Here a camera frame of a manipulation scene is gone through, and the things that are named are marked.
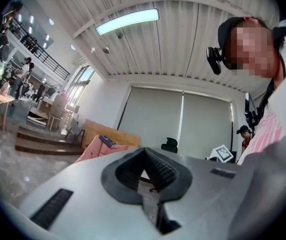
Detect long ceiling light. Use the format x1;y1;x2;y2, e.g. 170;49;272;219
95;8;160;36

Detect wooden steps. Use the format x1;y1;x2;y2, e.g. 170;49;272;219
14;125;85;157

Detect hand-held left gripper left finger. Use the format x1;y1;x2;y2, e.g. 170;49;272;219
19;147;160;240

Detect person's head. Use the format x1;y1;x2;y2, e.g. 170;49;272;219
217;16;285;85

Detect grey roller blind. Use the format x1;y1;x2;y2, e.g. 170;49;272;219
117;86;184;149
177;92;234;160

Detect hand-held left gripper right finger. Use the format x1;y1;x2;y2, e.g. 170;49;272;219
144;147;257;240

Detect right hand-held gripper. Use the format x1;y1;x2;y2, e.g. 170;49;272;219
209;143;235;163

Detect black office chair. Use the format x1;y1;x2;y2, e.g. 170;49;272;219
161;137;178;154

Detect black balcony railing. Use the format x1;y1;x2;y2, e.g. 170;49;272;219
7;17;71;81

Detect light wooden stool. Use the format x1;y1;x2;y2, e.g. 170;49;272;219
47;113;66;131

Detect black cap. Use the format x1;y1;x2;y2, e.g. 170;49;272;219
217;16;252;65

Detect black chest harness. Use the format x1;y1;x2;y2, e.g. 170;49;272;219
244;25;286;136

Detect cardboard box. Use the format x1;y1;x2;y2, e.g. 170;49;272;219
51;95;68;117

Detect pink sofa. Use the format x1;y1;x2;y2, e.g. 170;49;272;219
74;134;140;164

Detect black head camera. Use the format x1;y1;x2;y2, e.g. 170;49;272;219
206;46;225;76

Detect blue book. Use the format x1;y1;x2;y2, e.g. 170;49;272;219
99;134;118;149

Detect grey chair black legs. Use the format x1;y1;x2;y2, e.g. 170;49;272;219
66;118;86;146

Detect tall glass window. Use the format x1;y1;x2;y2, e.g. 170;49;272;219
67;66;96;107

